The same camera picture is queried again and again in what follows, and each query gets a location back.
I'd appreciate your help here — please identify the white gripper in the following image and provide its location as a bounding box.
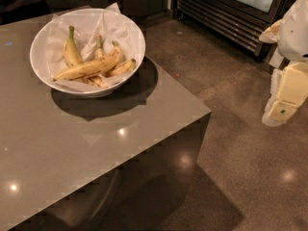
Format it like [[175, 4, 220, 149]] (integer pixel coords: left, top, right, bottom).
[[259, 0, 308, 127]]

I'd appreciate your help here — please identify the long yellow banana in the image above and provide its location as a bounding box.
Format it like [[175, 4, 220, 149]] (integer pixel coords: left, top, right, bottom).
[[53, 41, 124, 81]]

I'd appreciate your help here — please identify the right yellow banana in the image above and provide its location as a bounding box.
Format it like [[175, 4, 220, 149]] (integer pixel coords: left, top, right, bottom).
[[104, 59, 137, 77]]

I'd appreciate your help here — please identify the small middle banana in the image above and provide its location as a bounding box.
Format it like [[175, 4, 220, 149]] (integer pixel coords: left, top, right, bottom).
[[94, 35, 104, 59]]

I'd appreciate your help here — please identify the bottom spotted banana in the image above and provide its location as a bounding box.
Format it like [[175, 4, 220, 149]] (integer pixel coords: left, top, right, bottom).
[[76, 76, 108, 89]]

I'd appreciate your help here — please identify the white bowl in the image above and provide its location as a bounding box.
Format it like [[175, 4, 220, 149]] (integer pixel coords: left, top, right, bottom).
[[29, 7, 146, 98]]

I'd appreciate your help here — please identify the green-stemmed banana on left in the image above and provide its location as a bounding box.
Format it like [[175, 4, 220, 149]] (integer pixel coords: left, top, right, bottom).
[[63, 26, 83, 67]]

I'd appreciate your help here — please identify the black glass-door refrigerator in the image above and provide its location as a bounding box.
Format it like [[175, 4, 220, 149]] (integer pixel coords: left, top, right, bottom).
[[176, 0, 295, 57]]

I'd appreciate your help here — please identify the white paper liner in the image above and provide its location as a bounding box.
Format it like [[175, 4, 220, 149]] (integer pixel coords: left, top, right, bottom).
[[45, 2, 136, 93]]

